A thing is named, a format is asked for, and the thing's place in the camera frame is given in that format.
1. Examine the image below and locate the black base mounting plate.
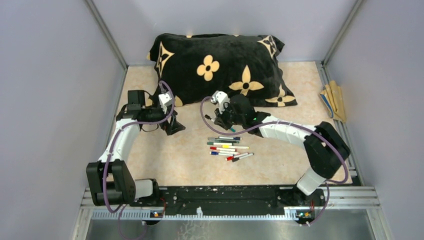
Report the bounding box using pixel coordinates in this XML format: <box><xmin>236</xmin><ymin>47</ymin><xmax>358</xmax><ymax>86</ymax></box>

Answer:
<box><xmin>130</xmin><ymin>185</ymin><xmax>326</xmax><ymax>216</ymax></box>

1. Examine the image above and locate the white marker yellow cap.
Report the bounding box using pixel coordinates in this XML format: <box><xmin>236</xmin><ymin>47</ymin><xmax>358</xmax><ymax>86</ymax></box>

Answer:
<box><xmin>221</xmin><ymin>145</ymin><xmax>250</xmax><ymax>149</ymax></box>

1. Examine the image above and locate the purple cable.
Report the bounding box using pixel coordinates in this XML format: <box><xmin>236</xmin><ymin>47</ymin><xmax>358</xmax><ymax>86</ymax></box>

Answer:
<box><xmin>101</xmin><ymin>80</ymin><xmax>176</xmax><ymax>239</ymax></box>
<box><xmin>199</xmin><ymin>96</ymin><xmax>350</xmax><ymax>228</ymax></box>

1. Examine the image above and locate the white cable duct strip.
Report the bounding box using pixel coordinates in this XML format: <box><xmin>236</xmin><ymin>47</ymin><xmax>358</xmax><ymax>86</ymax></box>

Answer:
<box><xmin>91</xmin><ymin>207</ymin><xmax>299</xmax><ymax>221</ymax></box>

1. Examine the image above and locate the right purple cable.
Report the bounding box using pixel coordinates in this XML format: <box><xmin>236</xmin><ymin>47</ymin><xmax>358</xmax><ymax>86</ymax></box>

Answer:
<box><xmin>199</xmin><ymin>96</ymin><xmax>350</xmax><ymax>228</ymax></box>

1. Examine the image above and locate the folded tan cloth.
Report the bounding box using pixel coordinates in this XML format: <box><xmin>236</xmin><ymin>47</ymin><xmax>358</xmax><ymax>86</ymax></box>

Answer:
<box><xmin>319</xmin><ymin>80</ymin><xmax>347</xmax><ymax>123</ymax></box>

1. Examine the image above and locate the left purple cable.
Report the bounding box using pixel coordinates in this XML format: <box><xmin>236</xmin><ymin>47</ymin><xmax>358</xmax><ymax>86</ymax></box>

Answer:
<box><xmin>101</xmin><ymin>80</ymin><xmax>176</xmax><ymax>239</ymax></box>

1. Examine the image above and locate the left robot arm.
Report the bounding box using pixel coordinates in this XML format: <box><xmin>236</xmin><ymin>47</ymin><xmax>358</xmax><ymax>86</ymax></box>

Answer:
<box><xmin>86</xmin><ymin>90</ymin><xmax>185</xmax><ymax>207</ymax></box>

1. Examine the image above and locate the white marker red cap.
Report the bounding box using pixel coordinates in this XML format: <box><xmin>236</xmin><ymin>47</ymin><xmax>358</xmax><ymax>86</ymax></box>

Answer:
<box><xmin>209</xmin><ymin>146</ymin><xmax>236</xmax><ymax>152</ymax></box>

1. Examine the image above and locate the dark green pen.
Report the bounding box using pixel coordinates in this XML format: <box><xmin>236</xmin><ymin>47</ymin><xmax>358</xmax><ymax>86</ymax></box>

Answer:
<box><xmin>207</xmin><ymin>138</ymin><xmax>240</xmax><ymax>144</ymax></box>

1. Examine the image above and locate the white marker blue cap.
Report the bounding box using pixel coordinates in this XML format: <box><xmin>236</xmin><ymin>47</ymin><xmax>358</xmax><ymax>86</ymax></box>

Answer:
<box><xmin>209</xmin><ymin>151</ymin><xmax>234</xmax><ymax>157</ymax></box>

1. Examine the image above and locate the aluminium front rail frame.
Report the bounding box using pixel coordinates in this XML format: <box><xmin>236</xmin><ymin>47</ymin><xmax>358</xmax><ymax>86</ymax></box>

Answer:
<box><xmin>71</xmin><ymin>185</ymin><xmax>393</xmax><ymax>240</ymax></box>

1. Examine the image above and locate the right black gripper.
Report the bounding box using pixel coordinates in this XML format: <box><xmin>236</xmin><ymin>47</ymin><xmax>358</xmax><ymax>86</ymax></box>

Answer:
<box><xmin>214</xmin><ymin>102</ymin><xmax>245</xmax><ymax>132</ymax></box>

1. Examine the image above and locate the black floral pillow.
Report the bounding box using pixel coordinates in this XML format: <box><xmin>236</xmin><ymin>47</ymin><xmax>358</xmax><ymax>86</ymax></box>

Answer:
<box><xmin>147</xmin><ymin>33</ymin><xmax>297</xmax><ymax>108</ymax></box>

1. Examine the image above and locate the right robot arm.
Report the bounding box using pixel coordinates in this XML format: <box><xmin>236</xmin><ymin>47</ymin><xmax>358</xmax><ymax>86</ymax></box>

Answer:
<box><xmin>210</xmin><ymin>91</ymin><xmax>351</xmax><ymax>206</ymax></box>

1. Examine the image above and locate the white marker pink cap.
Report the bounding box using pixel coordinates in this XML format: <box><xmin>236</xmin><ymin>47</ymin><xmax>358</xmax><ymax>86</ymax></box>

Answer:
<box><xmin>219</xmin><ymin>150</ymin><xmax>240</xmax><ymax>156</ymax></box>

